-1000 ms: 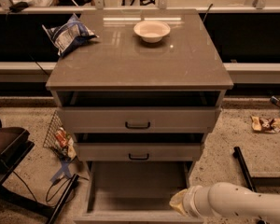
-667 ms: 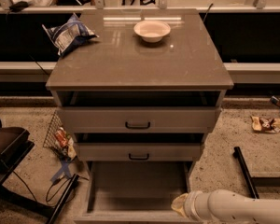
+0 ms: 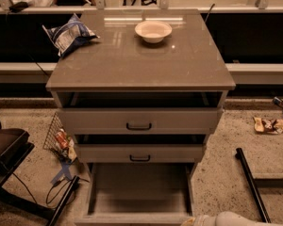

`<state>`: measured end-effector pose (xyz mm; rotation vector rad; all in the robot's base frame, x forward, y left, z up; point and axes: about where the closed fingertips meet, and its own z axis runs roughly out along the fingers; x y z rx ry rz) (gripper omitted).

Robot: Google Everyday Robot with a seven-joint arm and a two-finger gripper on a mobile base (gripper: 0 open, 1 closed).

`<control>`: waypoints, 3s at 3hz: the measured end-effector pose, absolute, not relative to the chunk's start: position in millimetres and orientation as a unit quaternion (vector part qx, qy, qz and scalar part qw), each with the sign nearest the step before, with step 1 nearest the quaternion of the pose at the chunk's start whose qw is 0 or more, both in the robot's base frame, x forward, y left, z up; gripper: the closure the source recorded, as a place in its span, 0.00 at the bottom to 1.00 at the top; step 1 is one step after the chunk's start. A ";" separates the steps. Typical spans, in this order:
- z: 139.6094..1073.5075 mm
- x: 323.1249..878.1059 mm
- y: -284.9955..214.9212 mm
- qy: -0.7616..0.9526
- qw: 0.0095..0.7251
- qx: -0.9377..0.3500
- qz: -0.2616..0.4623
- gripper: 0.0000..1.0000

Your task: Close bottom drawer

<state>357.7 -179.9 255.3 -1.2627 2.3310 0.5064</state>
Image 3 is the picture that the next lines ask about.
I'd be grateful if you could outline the grey drawer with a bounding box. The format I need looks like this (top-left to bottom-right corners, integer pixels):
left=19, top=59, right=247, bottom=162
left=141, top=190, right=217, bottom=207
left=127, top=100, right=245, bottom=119
left=75, top=134, right=207, bottom=163
left=55, top=91, right=225, bottom=135
left=75, top=163, right=193, bottom=226

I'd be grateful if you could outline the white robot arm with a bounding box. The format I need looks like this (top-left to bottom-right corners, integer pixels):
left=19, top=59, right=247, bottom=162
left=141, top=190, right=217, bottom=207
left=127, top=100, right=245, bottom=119
left=180, top=211, right=283, bottom=226

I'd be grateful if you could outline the blue chip bag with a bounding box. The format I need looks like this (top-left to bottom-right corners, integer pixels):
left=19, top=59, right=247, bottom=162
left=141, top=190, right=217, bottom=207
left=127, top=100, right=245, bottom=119
left=42, top=13, right=98, bottom=57

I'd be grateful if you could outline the black table leg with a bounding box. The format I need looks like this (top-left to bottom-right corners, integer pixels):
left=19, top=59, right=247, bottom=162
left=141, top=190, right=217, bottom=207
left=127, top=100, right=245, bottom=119
left=46, top=176, right=79, bottom=226
left=235, top=148, right=271, bottom=223

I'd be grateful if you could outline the grey drawer cabinet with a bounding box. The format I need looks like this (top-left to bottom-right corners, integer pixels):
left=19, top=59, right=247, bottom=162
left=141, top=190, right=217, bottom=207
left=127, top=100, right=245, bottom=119
left=45, top=8, right=237, bottom=171

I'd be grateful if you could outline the wire mesh basket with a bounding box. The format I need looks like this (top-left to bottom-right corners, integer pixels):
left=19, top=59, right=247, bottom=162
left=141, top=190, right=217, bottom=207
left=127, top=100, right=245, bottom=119
left=43, top=113, right=76, bottom=163

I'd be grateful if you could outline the red snack packet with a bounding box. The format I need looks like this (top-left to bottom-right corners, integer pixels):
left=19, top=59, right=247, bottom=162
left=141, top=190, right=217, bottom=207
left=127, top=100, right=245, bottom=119
left=55, top=130, right=69, bottom=150

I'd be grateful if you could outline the black left table leg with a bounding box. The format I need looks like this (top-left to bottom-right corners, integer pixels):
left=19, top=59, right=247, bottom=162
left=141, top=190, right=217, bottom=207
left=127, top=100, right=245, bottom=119
left=46, top=176, right=79, bottom=226

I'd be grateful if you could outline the brown snack wrapper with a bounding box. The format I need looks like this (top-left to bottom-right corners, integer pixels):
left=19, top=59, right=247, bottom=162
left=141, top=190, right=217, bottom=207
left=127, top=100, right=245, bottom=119
left=254, top=117, right=283, bottom=135

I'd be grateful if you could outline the black right table leg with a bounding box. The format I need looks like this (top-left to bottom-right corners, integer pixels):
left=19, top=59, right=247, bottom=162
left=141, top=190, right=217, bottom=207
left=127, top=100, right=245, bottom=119
left=235, top=148, right=271, bottom=223

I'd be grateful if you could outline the black cable on floor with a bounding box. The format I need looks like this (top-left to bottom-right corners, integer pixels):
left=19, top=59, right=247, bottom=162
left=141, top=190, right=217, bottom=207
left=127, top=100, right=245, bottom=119
left=12, top=172, right=91, bottom=207

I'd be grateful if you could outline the white bowl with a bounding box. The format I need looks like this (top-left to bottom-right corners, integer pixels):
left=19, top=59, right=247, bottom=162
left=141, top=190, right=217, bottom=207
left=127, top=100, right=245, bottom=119
left=135, top=21, right=173, bottom=43

